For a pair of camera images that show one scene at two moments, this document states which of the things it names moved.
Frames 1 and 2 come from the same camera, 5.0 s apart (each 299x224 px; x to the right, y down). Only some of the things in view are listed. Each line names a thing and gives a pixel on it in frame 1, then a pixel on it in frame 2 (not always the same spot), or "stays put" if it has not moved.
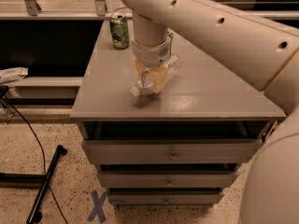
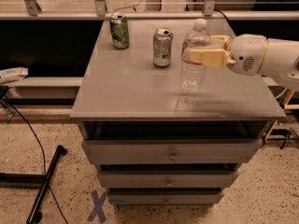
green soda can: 120,30 stays put
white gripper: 150,54 → 247,54
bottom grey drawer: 165,198 stays put
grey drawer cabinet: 182,146 stays put
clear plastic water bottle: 145,87 → 192,75
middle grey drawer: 167,178 stays put
